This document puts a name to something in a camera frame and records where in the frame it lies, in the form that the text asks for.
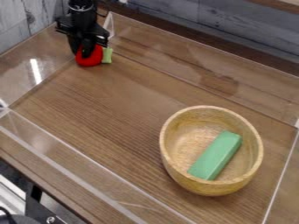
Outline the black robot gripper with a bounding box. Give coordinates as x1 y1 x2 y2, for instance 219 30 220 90
56 8 109 58

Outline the red plush strawberry toy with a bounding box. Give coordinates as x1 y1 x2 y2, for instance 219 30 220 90
75 45 113 67

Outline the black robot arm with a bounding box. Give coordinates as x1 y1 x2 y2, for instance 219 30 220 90
55 0 109 58

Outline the wooden bowl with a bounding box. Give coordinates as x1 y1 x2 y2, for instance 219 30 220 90
159 106 264 196

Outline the green rectangular block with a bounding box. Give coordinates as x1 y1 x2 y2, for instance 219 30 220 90
187 131 243 180

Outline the clear acrylic corner bracket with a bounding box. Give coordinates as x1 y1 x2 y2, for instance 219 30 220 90
103 12 115 39

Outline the clear acrylic tray enclosure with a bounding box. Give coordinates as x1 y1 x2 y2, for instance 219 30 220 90
0 16 299 224

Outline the black table leg bracket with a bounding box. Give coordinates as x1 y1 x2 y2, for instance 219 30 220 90
24 185 67 224

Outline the black cable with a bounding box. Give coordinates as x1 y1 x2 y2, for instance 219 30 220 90
0 206 15 224

